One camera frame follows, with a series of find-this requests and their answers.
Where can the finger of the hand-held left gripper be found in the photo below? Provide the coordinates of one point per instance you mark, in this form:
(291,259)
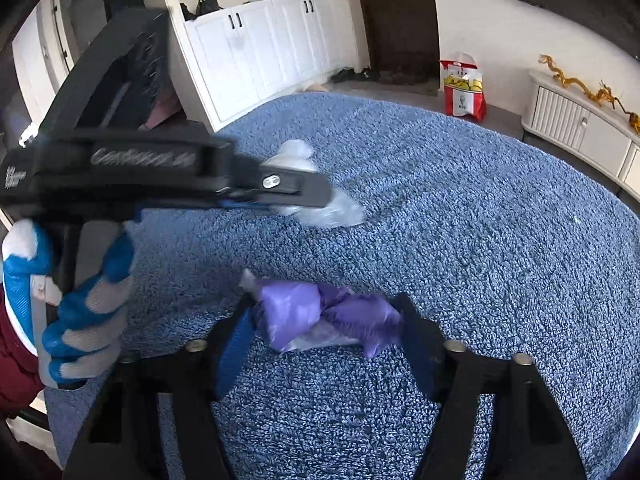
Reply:
(285,185)

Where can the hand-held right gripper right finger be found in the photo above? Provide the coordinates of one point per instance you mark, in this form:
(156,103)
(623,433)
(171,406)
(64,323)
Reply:
(416,352)

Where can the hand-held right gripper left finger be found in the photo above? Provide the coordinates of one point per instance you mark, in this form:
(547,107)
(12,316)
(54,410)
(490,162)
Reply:
(235,345)

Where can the white tissue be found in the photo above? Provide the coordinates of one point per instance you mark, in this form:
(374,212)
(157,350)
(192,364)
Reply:
(295,155)

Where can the clear plastic wrapper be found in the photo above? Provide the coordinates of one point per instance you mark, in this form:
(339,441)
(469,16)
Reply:
(335,212)

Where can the large purple plastic wrapper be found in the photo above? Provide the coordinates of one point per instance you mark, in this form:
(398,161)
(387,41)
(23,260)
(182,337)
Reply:
(290,310)

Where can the person's left forearm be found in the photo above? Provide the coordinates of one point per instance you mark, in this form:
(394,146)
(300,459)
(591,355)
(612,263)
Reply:
(15,365)

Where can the person's left hand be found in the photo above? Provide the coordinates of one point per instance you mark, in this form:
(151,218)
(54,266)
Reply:
(90,310)

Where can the blue fluffy mat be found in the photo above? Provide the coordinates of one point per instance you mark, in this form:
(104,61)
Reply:
(450,235)

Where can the black shoes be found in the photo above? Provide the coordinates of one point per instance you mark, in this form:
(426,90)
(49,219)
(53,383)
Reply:
(355,75)

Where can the white shoe cabinet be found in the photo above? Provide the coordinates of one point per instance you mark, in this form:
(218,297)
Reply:
(280,45)

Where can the dark door mat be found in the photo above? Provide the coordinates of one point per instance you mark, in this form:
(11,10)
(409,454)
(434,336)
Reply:
(405,80)

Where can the black bag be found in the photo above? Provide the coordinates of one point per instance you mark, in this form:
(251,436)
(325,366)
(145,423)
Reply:
(202,7)

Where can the dark brown entrance door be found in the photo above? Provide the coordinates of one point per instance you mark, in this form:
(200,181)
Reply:
(400,20)

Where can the red and white paper bag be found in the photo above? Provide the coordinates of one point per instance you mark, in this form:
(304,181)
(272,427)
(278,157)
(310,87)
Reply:
(462,90)

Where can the white television cabinet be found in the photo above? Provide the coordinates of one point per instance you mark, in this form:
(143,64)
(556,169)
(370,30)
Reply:
(575,125)

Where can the golden dragon figurine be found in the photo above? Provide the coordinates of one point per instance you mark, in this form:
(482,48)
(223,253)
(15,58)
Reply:
(575,82)

